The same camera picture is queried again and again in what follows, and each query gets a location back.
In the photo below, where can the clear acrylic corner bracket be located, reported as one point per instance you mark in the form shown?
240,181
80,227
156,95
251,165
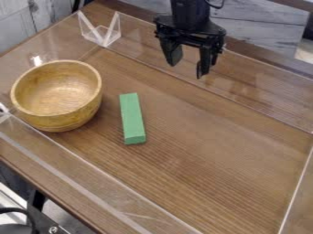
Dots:
100,35

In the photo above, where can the green rectangular block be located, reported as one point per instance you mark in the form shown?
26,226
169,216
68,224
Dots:
132,125

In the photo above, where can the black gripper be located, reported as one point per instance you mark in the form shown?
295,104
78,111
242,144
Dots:
207,34

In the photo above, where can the clear acrylic barrier wall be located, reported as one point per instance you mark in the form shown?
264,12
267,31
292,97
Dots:
224,167

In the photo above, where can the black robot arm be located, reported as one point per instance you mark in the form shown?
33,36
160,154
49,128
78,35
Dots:
191,12

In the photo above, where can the black table clamp mount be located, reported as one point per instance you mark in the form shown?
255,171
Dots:
45,225

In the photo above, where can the black table leg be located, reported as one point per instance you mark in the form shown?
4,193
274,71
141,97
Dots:
37,200

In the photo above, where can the brown wooden bowl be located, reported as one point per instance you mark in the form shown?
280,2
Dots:
57,95

